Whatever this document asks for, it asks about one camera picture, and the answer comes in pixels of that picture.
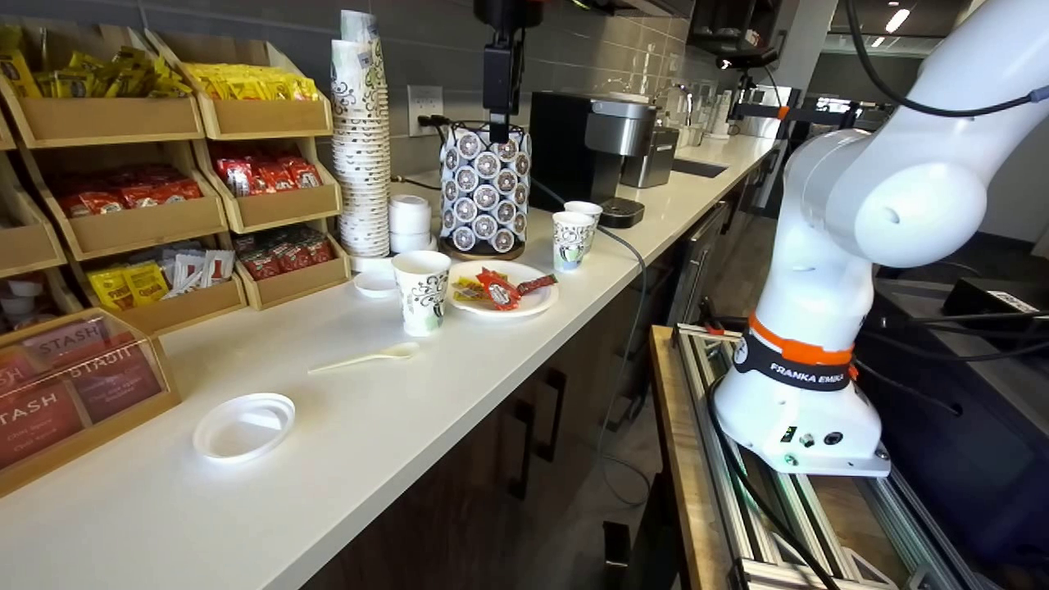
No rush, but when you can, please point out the black coffee maker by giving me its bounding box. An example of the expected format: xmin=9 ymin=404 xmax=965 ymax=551
xmin=528 ymin=90 xmax=657 ymax=207

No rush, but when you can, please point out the coffee pod carousel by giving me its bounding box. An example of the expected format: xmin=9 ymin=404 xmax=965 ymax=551
xmin=438 ymin=125 xmax=533 ymax=262

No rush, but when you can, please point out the patterned paper cup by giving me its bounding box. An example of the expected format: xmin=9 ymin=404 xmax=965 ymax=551
xmin=551 ymin=211 xmax=597 ymax=273
xmin=564 ymin=200 xmax=605 ymax=247
xmin=391 ymin=250 xmax=453 ymax=338

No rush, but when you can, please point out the white cup lid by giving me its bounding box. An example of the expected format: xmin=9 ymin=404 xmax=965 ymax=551
xmin=352 ymin=270 xmax=399 ymax=299
xmin=193 ymin=392 xmax=297 ymax=465

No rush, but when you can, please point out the tap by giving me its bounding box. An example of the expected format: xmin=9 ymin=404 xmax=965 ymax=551
xmin=654 ymin=80 xmax=699 ymax=129

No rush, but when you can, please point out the stack of paper cups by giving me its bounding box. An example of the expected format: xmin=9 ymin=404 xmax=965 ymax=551
xmin=329 ymin=9 xmax=393 ymax=260

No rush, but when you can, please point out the silver appliance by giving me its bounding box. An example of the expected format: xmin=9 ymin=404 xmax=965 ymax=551
xmin=620 ymin=126 xmax=682 ymax=190

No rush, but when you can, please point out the stack of white lids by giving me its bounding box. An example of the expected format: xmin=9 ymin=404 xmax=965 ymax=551
xmin=388 ymin=193 xmax=437 ymax=255

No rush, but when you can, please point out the black drip tray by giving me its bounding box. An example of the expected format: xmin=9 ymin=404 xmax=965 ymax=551
xmin=599 ymin=197 xmax=647 ymax=230

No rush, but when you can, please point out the sink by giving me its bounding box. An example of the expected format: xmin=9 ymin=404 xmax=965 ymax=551
xmin=671 ymin=157 xmax=729 ymax=179

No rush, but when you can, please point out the heap of red packets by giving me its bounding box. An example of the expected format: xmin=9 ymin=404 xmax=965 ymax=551
xmin=52 ymin=163 xmax=203 ymax=219
xmin=211 ymin=151 xmax=324 ymax=197
xmin=233 ymin=227 xmax=334 ymax=281

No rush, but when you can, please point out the white paper plate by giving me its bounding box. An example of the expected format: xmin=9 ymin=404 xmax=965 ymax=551
xmin=446 ymin=260 xmax=561 ymax=320

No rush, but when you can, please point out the white plastic spoon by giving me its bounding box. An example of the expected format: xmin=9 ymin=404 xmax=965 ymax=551
xmin=307 ymin=341 xmax=421 ymax=376

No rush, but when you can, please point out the dark wood cabinet door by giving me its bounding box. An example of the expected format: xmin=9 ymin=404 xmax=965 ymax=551
xmin=529 ymin=283 xmax=656 ymax=566
xmin=302 ymin=390 xmax=535 ymax=590

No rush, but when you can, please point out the wooden display rack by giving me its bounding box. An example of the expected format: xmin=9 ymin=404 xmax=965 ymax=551
xmin=0 ymin=20 xmax=353 ymax=338

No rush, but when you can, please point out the heap of yellow white packets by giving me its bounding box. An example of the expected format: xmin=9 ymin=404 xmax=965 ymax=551
xmin=86 ymin=248 xmax=238 ymax=312

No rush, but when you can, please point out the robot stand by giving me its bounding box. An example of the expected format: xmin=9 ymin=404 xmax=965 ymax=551
xmin=650 ymin=322 xmax=988 ymax=590

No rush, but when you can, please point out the heap of creamer cups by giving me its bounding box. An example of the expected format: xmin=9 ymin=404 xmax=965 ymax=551
xmin=0 ymin=274 xmax=48 ymax=330

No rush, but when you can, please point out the black power brick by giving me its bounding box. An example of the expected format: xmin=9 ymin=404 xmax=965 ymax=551
xmin=941 ymin=276 xmax=1049 ymax=330

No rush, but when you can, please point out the wooden tea box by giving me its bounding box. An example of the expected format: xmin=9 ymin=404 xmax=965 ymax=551
xmin=0 ymin=309 xmax=182 ymax=498

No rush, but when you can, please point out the white wall socket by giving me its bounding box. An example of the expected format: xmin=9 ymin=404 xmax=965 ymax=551
xmin=406 ymin=84 xmax=445 ymax=138

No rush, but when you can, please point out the black cable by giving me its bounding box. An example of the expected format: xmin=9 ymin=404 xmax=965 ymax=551
xmin=391 ymin=114 xmax=453 ymax=191

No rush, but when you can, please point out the grey cable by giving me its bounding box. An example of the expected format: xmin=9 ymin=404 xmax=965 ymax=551
xmin=531 ymin=179 xmax=650 ymax=509

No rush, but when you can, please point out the black cabinet door handle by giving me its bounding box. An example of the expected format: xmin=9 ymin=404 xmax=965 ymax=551
xmin=536 ymin=368 xmax=569 ymax=463

